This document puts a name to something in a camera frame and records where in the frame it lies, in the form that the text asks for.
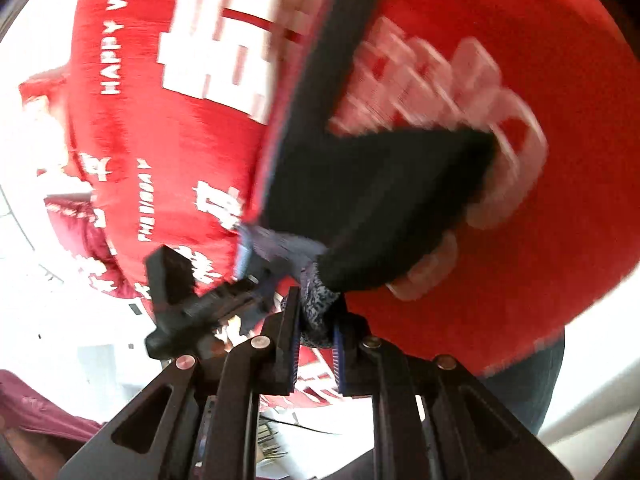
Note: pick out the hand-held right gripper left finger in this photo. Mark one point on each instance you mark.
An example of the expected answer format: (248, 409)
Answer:
(289, 345)

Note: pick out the red printed blanket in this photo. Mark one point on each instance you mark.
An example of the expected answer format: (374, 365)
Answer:
(500, 60)

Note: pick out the black pants grey patterned waistband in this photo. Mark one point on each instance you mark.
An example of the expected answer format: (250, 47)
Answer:
(350, 185)

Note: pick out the dark cloth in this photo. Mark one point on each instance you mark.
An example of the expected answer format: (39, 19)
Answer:
(530, 385)

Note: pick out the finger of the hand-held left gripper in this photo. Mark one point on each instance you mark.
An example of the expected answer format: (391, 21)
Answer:
(247, 300)

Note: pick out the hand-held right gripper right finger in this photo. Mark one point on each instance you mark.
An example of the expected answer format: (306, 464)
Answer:
(341, 355)

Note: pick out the maroon cloth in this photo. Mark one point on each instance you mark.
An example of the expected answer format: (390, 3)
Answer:
(40, 405)

